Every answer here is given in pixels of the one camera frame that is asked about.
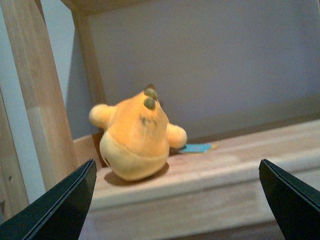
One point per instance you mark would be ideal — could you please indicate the yellow toy hang tag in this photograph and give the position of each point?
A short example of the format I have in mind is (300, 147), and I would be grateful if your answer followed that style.
(197, 148)

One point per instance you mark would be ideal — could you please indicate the wooden shelf unit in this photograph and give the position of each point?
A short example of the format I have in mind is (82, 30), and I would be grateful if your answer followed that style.
(197, 194)

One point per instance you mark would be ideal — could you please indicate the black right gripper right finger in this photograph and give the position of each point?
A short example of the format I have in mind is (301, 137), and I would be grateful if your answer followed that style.
(294, 204)

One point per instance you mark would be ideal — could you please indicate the orange plush dinosaur toy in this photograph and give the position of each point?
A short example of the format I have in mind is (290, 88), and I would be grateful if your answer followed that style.
(137, 135)

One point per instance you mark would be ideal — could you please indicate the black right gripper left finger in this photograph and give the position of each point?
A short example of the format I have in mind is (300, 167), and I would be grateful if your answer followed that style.
(60, 213)

